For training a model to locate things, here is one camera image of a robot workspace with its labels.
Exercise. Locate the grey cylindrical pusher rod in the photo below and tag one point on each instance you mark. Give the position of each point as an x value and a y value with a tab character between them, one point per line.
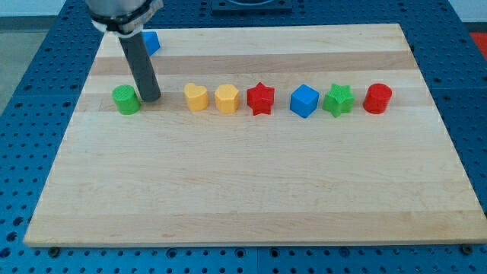
140	65

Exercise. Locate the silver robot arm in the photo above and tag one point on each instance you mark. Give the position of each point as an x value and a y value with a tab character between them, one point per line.
126	20

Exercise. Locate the red star block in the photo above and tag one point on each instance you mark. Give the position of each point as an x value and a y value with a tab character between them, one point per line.
260	99

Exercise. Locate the green star block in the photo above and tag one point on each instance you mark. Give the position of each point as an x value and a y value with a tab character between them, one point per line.
339	99

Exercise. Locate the blue pentagon block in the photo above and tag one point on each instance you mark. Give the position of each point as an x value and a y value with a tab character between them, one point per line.
151	42

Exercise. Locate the green cylinder block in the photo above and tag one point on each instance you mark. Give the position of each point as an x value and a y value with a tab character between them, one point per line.
125	99

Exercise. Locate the yellow heart block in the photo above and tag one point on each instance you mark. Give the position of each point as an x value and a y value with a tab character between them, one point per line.
196	97

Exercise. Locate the yellow hexagon block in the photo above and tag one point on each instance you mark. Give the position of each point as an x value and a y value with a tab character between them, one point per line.
227	98

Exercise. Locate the blue cube block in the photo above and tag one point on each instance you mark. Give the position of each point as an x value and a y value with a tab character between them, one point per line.
304	100

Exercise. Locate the wooden board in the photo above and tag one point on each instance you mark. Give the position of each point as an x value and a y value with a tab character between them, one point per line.
170	177

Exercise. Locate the red cylinder block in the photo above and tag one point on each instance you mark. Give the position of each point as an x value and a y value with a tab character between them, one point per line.
377	98

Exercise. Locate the dark blue base plate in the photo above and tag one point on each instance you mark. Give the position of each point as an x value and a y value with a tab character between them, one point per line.
227	6

